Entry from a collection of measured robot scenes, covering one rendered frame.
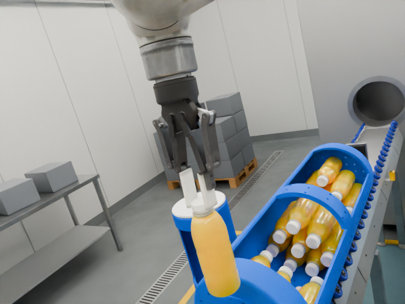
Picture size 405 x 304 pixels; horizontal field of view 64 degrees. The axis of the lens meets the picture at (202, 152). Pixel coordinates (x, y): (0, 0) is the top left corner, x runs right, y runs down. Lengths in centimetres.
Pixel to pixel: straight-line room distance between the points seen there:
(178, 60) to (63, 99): 404
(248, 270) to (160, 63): 47
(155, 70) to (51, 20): 428
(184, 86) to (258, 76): 557
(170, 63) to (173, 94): 5
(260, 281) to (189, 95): 41
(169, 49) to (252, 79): 563
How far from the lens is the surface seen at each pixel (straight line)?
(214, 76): 646
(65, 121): 448
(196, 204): 59
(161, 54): 53
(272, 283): 74
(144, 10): 38
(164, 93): 54
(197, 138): 56
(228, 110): 458
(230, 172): 442
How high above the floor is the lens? 167
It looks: 14 degrees down
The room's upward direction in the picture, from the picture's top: 15 degrees counter-clockwise
